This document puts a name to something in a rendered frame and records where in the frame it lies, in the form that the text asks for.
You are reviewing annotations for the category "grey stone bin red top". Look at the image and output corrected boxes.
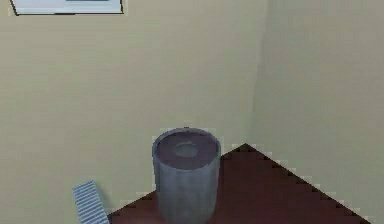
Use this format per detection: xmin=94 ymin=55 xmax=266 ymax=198
xmin=151 ymin=126 xmax=222 ymax=224

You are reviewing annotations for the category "white framed wall picture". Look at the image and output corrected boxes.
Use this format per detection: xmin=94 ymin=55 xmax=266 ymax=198
xmin=9 ymin=0 xmax=125 ymax=16

